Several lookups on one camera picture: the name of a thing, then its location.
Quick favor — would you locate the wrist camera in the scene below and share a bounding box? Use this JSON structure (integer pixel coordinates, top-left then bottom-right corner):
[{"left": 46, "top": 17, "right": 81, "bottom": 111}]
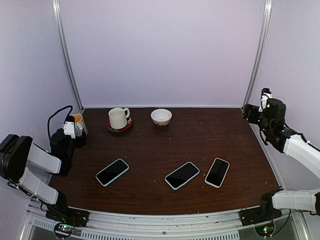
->
[
  {"left": 62, "top": 115, "right": 76, "bottom": 139},
  {"left": 258, "top": 87, "right": 273, "bottom": 113}
]

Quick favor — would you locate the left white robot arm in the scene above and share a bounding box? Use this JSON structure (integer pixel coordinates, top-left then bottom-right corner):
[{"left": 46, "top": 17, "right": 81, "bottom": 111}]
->
[{"left": 0, "top": 129, "right": 87, "bottom": 222}]

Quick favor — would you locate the white ceramic bowl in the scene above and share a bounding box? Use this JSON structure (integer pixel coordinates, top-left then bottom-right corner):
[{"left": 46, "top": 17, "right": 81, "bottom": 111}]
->
[{"left": 150, "top": 108, "right": 173, "bottom": 127}]

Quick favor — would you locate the front aluminium rail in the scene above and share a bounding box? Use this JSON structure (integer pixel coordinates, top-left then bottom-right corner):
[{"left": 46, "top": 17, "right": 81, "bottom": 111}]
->
[{"left": 17, "top": 200, "right": 312, "bottom": 240}]

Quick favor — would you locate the aluminium frame post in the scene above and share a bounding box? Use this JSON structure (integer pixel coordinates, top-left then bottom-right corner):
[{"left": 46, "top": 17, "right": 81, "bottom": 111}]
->
[
  {"left": 241, "top": 0, "right": 273, "bottom": 111},
  {"left": 52, "top": 0, "right": 84, "bottom": 112}
]

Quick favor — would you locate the left aluminium frame post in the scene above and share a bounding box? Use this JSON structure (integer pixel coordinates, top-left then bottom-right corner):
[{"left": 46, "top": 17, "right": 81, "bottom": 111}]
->
[{"left": 52, "top": 0, "right": 84, "bottom": 112}]

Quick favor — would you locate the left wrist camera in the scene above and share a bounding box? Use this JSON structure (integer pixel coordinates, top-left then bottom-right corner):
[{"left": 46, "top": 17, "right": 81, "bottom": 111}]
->
[{"left": 62, "top": 115, "right": 76, "bottom": 139}]

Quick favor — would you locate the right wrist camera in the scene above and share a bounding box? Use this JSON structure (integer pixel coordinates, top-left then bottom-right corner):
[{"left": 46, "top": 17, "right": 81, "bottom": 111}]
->
[{"left": 258, "top": 87, "right": 273, "bottom": 113}]

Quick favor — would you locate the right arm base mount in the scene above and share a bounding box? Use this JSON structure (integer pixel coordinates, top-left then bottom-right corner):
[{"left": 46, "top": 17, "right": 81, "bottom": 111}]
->
[{"left": 239, "top": 200, "right": 282, "bottom": 239}]

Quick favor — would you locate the cream ribbed mug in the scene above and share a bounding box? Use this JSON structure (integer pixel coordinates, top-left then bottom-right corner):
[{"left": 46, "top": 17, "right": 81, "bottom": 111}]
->
[{"left": 108, "top": 107, "right": 130, "bottom": 130}]

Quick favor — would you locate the white mug orange inside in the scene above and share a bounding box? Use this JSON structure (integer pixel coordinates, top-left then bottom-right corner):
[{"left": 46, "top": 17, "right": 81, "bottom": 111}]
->
[{"left": 72, "top": 114, "right": 88, "bottom": 137}]

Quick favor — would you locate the left phone blue case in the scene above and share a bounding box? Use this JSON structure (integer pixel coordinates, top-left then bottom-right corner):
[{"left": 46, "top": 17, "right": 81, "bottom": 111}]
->
[{"left": 95, "top": 158, "right": 130, "bottom": 187}]

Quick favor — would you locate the red patterned coaster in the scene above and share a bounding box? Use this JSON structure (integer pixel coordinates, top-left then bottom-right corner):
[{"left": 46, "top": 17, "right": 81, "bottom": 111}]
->
[{"left": 106, "top": 117, "right": 133, "bottom": 133}]

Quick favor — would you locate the phone blue case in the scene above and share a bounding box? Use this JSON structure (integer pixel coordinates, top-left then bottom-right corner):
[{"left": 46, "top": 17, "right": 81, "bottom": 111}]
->
[
  {"left": 95, "top": 158, "right": 130, "bottom": 187},
  {"left": 164, "top": 161, "right": 200, "bottom": 191}
]

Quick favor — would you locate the right aluminium frame post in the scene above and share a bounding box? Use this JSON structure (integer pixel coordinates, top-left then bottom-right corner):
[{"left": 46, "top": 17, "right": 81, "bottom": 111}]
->
[{"left": 241, "top": 0, "right": 273, "bottom": 111}]

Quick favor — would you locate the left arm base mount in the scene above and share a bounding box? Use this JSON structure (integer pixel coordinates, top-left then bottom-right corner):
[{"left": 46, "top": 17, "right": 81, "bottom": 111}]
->
[{"left": 45, "top": 204, "right": 90, "bottom": 240}]

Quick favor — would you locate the pink phone case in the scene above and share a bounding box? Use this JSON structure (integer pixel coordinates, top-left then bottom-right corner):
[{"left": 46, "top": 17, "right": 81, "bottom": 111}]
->
[{"left": 204, "top": 157, "right": 231, "bottom": 188}]

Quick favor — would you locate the middle phone blue case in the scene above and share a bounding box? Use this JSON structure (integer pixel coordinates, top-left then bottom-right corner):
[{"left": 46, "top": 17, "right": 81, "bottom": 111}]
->
[{"left": 164, "top": 161, "right": 200, "bottom": 191}]

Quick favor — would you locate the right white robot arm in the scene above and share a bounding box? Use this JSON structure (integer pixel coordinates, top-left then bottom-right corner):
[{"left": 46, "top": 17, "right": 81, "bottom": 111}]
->
[{"left": 243, "top": 98, "right": 320, "bottom": 221}]

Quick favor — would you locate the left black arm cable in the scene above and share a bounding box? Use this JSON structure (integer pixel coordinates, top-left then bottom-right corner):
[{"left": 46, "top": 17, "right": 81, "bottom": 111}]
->
[{"left": 46, "top": 105, "right": 74, "bottom": 153}]

